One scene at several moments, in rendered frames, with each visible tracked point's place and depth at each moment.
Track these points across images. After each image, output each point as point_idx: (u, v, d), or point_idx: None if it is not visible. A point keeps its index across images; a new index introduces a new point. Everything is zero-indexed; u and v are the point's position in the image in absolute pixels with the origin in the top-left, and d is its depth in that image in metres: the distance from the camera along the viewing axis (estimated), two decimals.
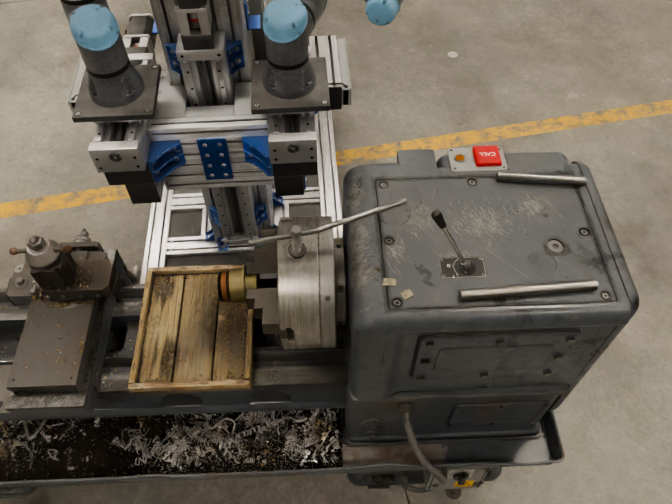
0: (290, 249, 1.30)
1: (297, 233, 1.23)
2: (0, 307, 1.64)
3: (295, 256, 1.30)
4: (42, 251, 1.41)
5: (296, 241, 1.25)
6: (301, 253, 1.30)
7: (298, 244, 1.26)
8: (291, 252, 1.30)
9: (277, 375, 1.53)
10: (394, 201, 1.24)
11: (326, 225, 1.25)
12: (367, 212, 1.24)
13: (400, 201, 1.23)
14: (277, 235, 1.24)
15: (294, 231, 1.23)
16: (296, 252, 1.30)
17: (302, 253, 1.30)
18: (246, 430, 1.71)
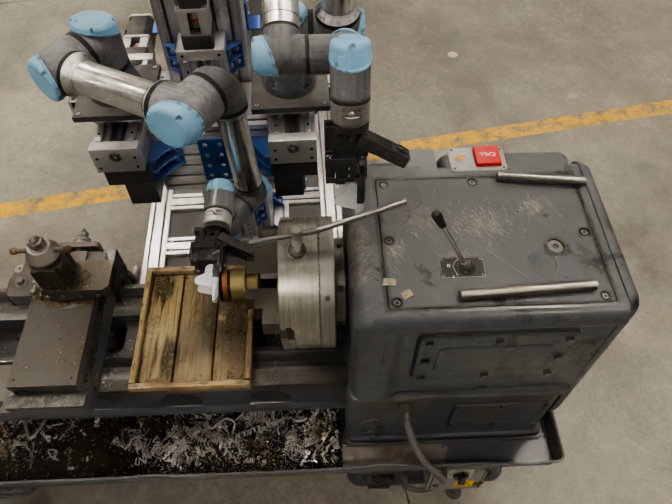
0: (290, 249, 1.30)
1: (297, 233, 1.23)
2: (0, 307, 1.64)
3: (295, 256, 1.30)
4: (42, 251, 1.41)
5: (296, 241, 1.25)
6: (301, 253, 1.30)
7: (298, 244, 1.26)
8: (291, 252, 1.30)
9: (277, 375, 1.53)
10: (394, 201, 1.23)
11: (326, 225, 1.25)
12: (367, 212, 1.24)
13: (400, 202, 1.23)
14: (277, 235, 1.24)
15: (294, 231, 1.23)
16: (296, 252, 1.30)
17: (302, 253, 1.30)
18: (246, 430, 1.71)
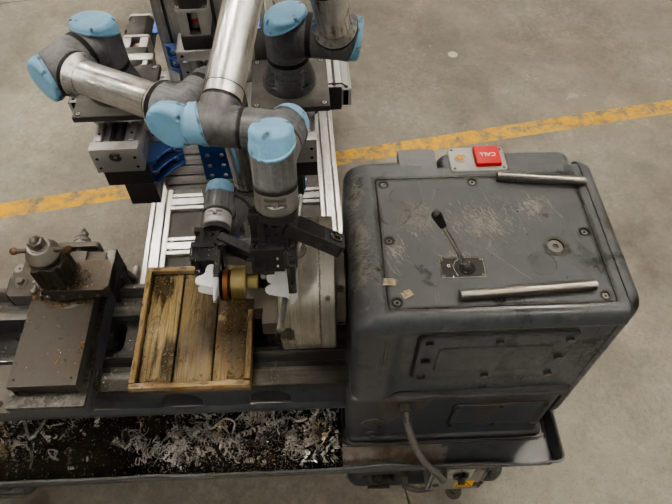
0: (300, 244, 1.31)
1: None
2: (0, 307, 1.64)
3: None
4: (42, 251, 1.41)
5: None
6: None
7: None
8: None
9: (277, 375, 1.53)
10: (284, 319, 1.10)
11: None
12: None
13: (279, 322, 1.09)
14: None
15: None
16: None
17: None
18: (246, 430, 1.71)
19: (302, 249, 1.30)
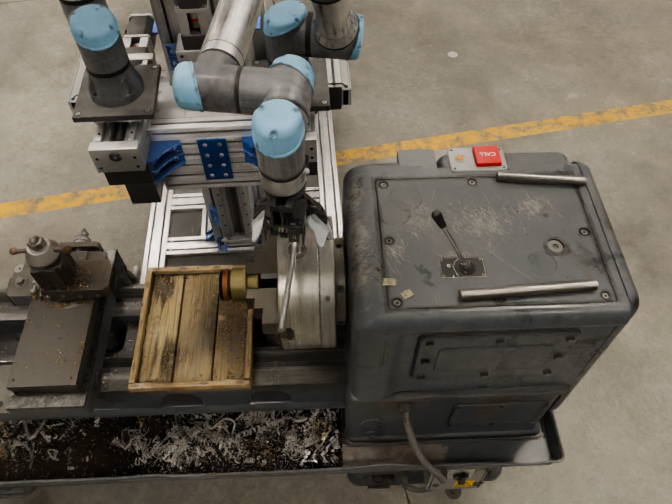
0: (300, 244, 1.31)
1: None
2: (0, 307, 1.64)
3: None
4: (42, 251, 1.41)
5: None
6: None
7: None
8: None
9: (277, 375, 1.53)
10: (285, 319, 1.10)
11: (292, 259, 1.21)
12: (285, 293, 1.14)
13: (280, 322, 1.10)
14: None
15: None
16: None
17: None
18: (246, 430, 1.71)
19: (302, 249, 1.30)
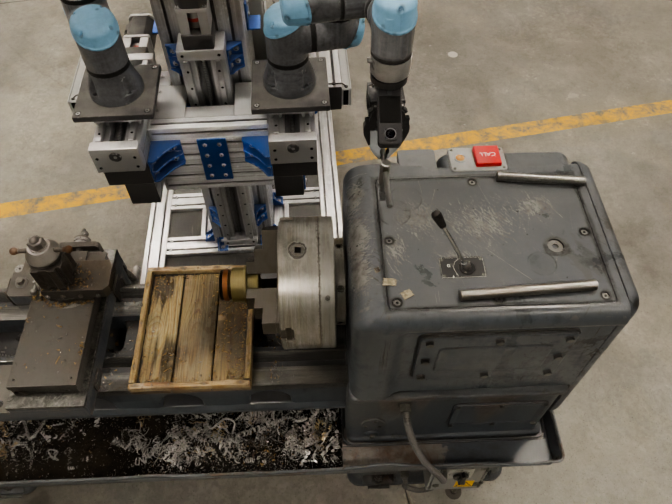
0: (300, 244, 1.31)
1: (390, 162, 1.24)
2: (0, 307, 1.64)
3: (291, 246, 1.31)
4: (42, 251, 1.41)
5: (389, 173, 1.26)
6: (292, 252, 1.30)
7: (389, 176, 1.28)
8: (296, 244, 1.31)
9: (277, 375, 1.53)
10: None
11: None
12: None
13: None
14: (386, 181, 1.23)
15: (388, 163, 1.24)
16: (385, 191, 1.31)
17: (291, 253, 1.30)
18: (246, 430, 1.71)
19: (302, 249, 1.30)
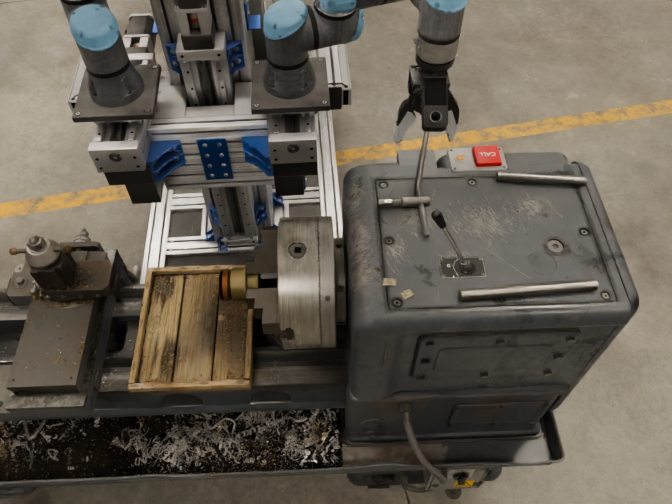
0: (300, 244, 1.31)
1: (428, 203, 1.35)
2: (0, 307, 1.64)
3: (291, 246, 1.31)
4: (42, 251, 1.41)
5: (415, 205, 1.35)
6: (292, 252, 1.30)
7: (408, 204, 1.35)
8: (296, 244, 1.31)
9: (277, 375, 1.53)
10: (427, 135, 1.47)
11: (421, 180, 1.38)
12: (425, 154, 1.44)
13: (428, 135, 1.48)
14: (425, 213, 1.32)
15: (429, 203, 1.35)
16: (391, 205, 1.34)
17: (291, 253, 1.30)
18: (246, 430, 1.71)
19: (302, 249, 1.30)
